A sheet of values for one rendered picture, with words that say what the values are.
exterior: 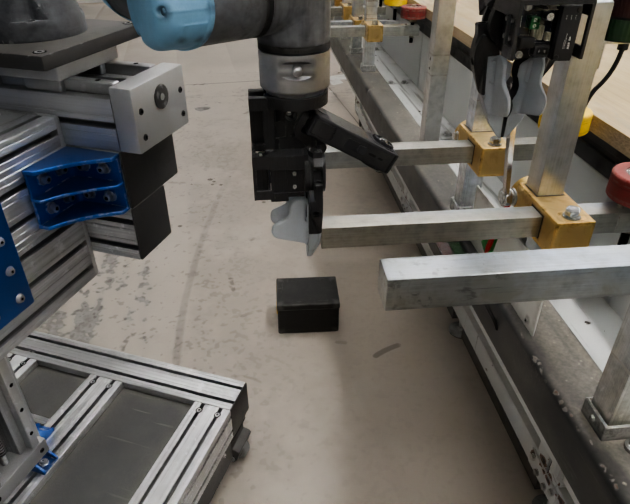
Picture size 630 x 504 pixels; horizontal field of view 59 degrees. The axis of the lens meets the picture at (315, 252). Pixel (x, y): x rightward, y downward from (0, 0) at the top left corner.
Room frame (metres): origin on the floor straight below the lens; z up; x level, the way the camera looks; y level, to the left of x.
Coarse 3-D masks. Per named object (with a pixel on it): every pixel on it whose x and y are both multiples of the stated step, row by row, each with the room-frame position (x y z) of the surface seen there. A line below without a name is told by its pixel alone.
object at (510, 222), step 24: (336, 216) 0.61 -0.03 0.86; (360, 216) 0.61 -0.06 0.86; (384, 216) 0.61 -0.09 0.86; (408, 216) 0.61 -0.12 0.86; (432, 216) 0.61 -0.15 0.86; (456, 216) 0.61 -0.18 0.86; (480, 216) 0.61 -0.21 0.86; (504, 216) 0.61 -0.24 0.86; (528, 216) 0.61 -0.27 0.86; (600, 216) 0.62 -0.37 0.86; (624, 216) 0.62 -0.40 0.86; (336, 240) 0.59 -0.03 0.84; (360, 240) 0.59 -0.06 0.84; (384, 240) 0.59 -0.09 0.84; (408, 240) 0.59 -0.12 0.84; (432, 240) 0.60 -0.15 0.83; (456, 240) 0.60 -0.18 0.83
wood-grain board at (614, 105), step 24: (408, 0) 2.12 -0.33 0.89; (432, 0) 2.04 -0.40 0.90; (456, 24) 1.63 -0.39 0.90; (600, 72) 1.14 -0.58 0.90; (624, 72) 1.14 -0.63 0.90; (600, 96) 0.98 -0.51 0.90; (624, 96) 0.98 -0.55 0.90; (600, 120) 0.86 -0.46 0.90; (624, 120) 0.85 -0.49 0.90; (624, 144) 0.79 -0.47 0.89
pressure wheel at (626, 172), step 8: (616, 168) 0.66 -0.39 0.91; (624, 168) 0.66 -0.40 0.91; (616, 176) 0.64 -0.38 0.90; (624, 176) 0.63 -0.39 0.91; (608, 184) 0.65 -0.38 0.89; (616, 184) 0.63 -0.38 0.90; (624, 184) 0.62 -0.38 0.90; (608, 192) 0.64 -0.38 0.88; (616, 192) 0.63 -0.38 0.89; (624, 192) 0.62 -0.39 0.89; (616, 200) 0.63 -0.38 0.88; (624, 200) 0.62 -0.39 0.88; (624, 240) 0.64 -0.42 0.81
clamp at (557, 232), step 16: (528, 192) 0.66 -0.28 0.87; (544, 208) 0.62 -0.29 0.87; (560, 208) 0.62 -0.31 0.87; (544, 224) 0.60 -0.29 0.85; (560, 224) 0.58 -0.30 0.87; (576, 224) 0.58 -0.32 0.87; (592, 224) 0.58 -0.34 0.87; (544, 240) 0.60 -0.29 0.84; (560, 240) 0.58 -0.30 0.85; (576, 240) 0.58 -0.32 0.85
